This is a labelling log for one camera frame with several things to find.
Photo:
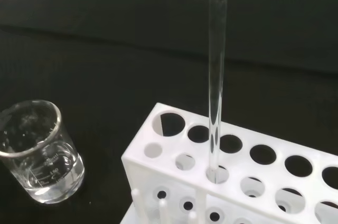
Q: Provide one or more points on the white test tube rack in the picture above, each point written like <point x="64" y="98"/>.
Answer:
<point x="148" y="166"/>

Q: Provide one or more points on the black bench cloth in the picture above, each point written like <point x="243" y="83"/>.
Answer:
<point x="105" y="49"/>

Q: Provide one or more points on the small clear glass beaker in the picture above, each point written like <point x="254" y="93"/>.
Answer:
<point x="52" y="179"/>

